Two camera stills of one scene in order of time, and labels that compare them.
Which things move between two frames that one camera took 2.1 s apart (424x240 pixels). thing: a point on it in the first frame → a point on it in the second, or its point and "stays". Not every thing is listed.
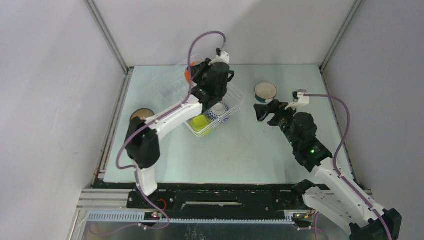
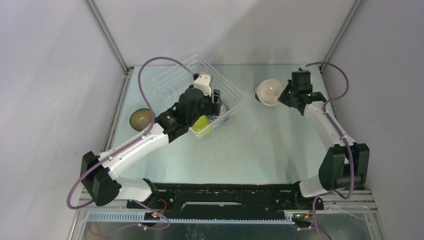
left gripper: (202, 67) → (213, 109)
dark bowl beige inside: (142, 113) stays
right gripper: (276, 107) → (290, 86)
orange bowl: (187, 72) → (269, 91)
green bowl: (199, 122) stays
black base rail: (220, 198) stays
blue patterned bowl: (217, 110) stays
